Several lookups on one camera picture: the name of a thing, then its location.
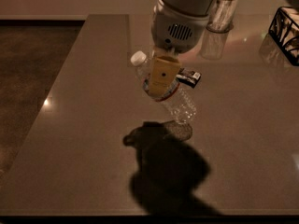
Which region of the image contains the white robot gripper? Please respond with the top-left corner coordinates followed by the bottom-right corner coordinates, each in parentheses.
top-left (149, 0), bottom-right (208, 97)

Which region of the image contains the clear plastic water bottle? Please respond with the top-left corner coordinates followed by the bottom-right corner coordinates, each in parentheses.
top-left (130, 50), bottom-right (197, 124)

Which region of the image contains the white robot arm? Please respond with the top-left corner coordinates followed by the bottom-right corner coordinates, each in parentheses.
top-left (149, 0), bottom-right (213, 97)

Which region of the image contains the black snack bar wrapper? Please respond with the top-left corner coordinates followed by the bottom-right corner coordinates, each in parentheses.
top-left (176, 68), bottom-right (202, 88)

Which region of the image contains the clear cup with utensils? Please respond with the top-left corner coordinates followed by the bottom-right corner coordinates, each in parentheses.
top-left (206, 0), bottom-right (238, 34)

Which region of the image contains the black patterned tissue box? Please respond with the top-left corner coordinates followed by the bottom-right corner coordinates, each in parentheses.
top-left (269, 7), bottom-right (299, 66)

